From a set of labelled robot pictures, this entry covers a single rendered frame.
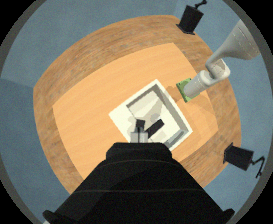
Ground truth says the white square sink basin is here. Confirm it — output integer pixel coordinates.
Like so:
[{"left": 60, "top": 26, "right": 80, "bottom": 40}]
[{"left": 108, "top": 79, "right": 193, "bottom": 151}]

